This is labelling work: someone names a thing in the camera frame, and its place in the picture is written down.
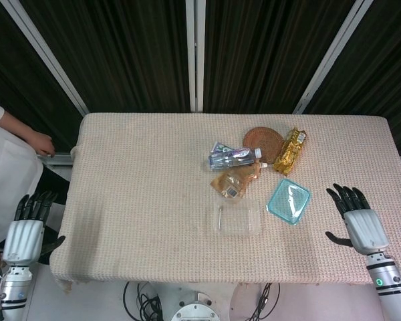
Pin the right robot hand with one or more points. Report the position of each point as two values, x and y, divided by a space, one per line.
364 227

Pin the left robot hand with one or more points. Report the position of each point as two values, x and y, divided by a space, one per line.
21 239

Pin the teal plastic lid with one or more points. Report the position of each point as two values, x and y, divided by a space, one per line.
289 200

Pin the grey round robot base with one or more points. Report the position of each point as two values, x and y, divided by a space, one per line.
195 309

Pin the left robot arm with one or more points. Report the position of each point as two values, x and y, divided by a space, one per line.
15 291

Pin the clear plastic food container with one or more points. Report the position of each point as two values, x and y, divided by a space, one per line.
240 217

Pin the person in white clothing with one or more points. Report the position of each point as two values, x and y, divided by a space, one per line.
6 180

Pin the black curtain panel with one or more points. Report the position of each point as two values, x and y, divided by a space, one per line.
264 50
13 87
120 50
381 67

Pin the gold foil snack package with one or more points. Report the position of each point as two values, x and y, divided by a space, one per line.
290 152

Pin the pink waffle tablecloth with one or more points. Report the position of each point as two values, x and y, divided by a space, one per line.
137 200

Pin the round woven brown coaster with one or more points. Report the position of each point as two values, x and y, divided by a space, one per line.
264 140

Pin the brown spout pouch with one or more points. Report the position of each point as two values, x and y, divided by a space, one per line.
234 182

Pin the clear plastic water bottle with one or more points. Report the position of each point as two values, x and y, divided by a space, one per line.
230 158

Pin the small green purple packet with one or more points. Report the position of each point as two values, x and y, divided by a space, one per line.
220 147

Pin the grey metal rail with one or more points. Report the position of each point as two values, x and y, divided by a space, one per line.
58 160

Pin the white frame post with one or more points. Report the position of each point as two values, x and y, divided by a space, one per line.
331 57
46 60
194 53

